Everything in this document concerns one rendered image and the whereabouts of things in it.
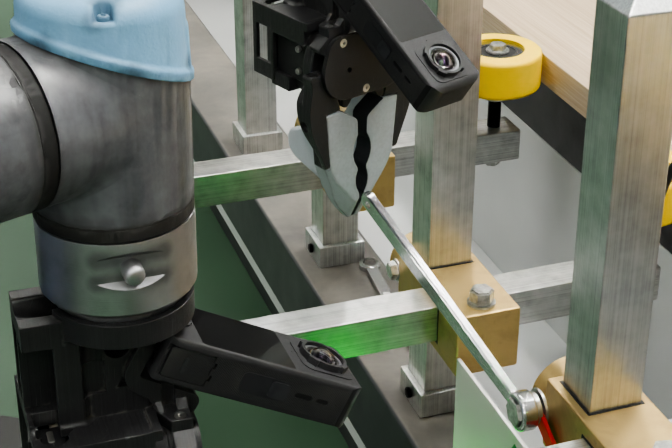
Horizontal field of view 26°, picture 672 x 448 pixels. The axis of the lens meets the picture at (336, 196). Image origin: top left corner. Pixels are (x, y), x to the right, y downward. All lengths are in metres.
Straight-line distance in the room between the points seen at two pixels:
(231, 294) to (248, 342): 1.96
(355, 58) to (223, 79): 0.82
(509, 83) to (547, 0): 0.19
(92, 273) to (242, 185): 0.61
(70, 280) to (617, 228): 0.32
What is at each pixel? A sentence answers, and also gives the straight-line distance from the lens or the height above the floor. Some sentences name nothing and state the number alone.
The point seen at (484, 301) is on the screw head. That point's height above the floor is 0.84.
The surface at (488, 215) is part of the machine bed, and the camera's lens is 1.54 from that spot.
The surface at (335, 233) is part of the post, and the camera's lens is 1.36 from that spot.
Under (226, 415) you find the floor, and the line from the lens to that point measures 2.37.
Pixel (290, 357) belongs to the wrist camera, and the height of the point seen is 0.97.
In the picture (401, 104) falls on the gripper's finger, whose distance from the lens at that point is 1.02.
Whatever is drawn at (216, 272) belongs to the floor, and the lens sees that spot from 2.76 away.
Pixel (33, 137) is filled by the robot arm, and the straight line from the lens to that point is 0.61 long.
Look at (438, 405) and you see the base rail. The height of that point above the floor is 0.71.
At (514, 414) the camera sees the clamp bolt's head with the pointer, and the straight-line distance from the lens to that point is 0.93.
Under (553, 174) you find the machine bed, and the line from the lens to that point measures 1.38.
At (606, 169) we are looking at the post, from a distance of 0.82.
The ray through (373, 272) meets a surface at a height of 0.71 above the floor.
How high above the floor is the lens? 1.38
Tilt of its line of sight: 27 degrees down
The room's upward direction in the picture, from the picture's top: straight up
